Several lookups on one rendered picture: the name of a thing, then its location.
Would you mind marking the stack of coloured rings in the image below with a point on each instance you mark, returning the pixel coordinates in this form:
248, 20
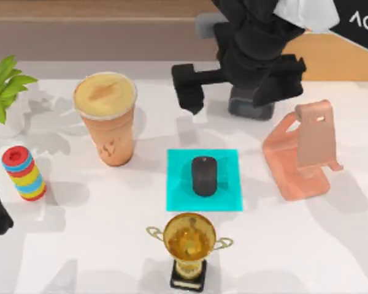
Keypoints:
23, 174

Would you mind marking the green plant in white pot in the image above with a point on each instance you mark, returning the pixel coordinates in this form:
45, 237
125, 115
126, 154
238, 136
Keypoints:
3, 92

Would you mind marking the brown wooden cabinet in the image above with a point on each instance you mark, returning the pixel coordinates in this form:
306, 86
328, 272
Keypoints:
95, 33

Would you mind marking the cyan square mat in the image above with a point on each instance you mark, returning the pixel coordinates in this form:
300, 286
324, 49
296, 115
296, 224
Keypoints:
178, 196

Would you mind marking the black computer mouse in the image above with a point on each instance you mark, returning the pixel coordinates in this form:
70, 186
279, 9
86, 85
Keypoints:
205, 176

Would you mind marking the orange drink cup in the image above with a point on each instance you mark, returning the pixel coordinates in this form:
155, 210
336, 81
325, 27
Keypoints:
105, 107

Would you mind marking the gold trophy with black base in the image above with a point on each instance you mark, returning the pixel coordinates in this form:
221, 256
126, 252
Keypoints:
188, 239

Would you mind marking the salmon phone stand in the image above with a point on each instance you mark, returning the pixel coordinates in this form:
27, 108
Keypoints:
312, 141

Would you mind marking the pale wooden board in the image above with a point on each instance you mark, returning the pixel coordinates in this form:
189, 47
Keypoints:
331, 64

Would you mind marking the pale grey rounded box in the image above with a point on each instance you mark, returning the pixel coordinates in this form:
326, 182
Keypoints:
207, 26

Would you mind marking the dark grey rounded block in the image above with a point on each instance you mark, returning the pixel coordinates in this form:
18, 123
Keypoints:
243, 105

